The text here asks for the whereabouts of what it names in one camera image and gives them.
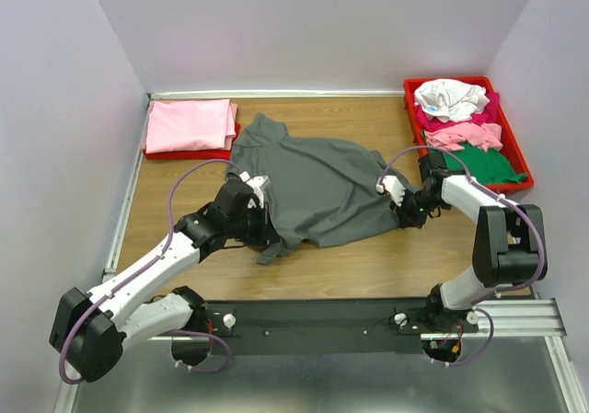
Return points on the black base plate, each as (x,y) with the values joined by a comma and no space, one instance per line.
(332,326)

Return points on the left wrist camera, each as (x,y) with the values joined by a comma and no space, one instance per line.
(259,184)

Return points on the folded pink t shirt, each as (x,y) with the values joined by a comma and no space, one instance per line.
(190,125)

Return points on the light pink t shirt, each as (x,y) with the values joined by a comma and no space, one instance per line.
(485,136)

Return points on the folded red t shirt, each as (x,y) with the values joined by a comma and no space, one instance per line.
(196,155)

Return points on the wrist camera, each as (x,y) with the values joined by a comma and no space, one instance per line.
(259,184)
(392,187)

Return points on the grey t shirt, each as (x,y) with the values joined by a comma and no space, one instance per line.
(322,190)

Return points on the green t shirt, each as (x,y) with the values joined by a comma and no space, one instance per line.
(489,167)

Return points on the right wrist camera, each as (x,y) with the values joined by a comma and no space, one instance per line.
(392,187)

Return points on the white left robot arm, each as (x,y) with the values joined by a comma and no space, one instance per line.
(92,330)

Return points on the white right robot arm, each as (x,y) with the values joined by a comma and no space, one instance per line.
(508,254)

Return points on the white t shirt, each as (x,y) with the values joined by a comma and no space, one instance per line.
(450,100)

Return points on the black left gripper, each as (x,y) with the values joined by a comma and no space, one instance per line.
(267,234)

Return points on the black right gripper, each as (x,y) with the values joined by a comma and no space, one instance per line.
(405,218)

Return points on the magenta t shirt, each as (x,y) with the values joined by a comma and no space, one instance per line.
(488,115)

